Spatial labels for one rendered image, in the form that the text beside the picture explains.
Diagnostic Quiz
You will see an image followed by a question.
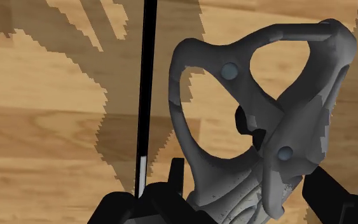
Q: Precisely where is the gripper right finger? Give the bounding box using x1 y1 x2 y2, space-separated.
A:
301 166 358 224

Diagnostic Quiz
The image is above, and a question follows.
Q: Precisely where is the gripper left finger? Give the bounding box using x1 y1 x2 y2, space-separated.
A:
86 157 218 224

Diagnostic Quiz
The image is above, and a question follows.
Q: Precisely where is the thin black rod, white tip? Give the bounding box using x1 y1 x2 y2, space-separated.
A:
134 0 158 199

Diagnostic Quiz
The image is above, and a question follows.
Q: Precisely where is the dark grey looped kitchen tool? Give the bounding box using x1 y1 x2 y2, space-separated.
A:
167 18 358 224

